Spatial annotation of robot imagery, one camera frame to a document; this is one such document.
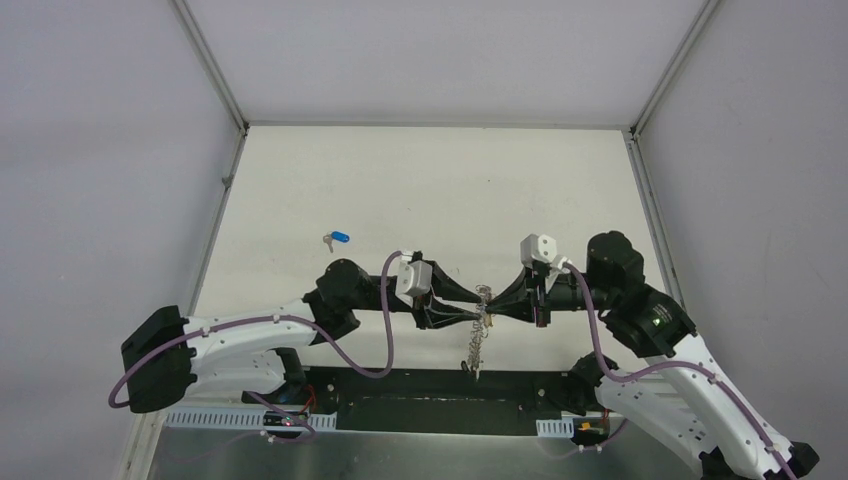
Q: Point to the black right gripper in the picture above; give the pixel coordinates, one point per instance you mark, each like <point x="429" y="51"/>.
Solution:
<point x="524" y="287"/>

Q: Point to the left white cable duct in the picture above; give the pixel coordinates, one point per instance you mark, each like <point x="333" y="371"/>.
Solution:
<point x="220" y="418"/>

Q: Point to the right white cable duct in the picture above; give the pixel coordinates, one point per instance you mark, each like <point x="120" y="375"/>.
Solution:
<point x="555" y="428"/>

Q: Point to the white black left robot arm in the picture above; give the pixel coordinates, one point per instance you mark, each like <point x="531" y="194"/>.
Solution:
<point x="171" y="356"/>

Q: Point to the white cable duct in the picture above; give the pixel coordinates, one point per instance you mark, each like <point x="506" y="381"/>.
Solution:
<point x="555" y="428"/>
<point x="220" y="418"/>

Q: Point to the loose blue tag key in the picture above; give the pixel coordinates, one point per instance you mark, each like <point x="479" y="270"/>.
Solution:
<point x="335" y="237"/>

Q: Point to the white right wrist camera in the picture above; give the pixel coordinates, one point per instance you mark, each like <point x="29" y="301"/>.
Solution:
<point x="538" y="248"/>

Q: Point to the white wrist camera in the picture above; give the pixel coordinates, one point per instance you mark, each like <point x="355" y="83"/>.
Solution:
<point x="413" y="279"/>
<point x="538" y="248"/>

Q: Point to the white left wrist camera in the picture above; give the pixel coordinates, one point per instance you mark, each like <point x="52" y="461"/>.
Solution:
<point x="413" y="279"/>

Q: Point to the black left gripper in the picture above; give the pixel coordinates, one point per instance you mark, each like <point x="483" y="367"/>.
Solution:
<point x="421" y="304"/>

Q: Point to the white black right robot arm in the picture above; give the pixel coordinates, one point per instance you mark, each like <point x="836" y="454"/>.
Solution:
<point x="648" y="362"/>

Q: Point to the black mounting base plate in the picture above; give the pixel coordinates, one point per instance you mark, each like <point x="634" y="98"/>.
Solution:
<point x="507" y="403"/>

